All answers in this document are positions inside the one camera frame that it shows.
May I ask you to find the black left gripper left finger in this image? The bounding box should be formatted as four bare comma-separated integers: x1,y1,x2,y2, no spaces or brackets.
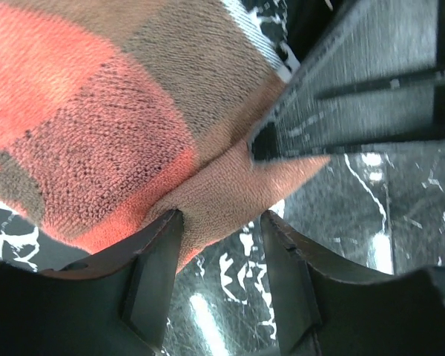
0,211,183,355

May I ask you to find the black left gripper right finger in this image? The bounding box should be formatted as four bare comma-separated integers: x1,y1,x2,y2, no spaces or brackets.
260,211,445,355

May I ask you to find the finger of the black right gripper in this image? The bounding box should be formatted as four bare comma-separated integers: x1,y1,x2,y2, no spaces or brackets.
248,1,445,162

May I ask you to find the orange patterned towel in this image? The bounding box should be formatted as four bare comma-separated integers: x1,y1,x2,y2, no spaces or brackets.
0,1,331,266

